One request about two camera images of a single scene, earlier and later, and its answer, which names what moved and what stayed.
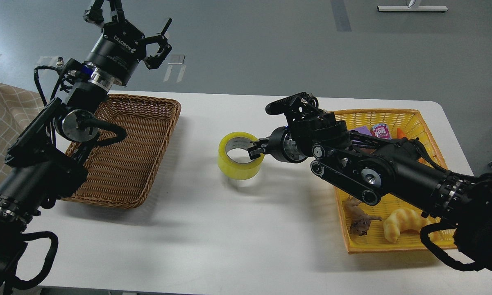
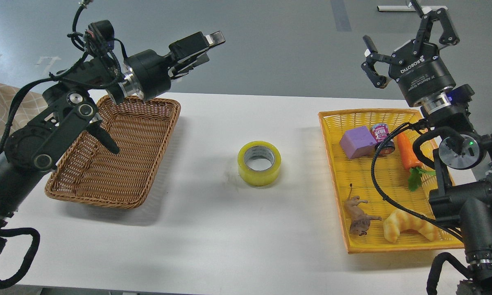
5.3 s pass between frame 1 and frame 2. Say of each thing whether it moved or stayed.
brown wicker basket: stayed
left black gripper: moved
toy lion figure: stayed
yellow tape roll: moved
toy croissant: stayed
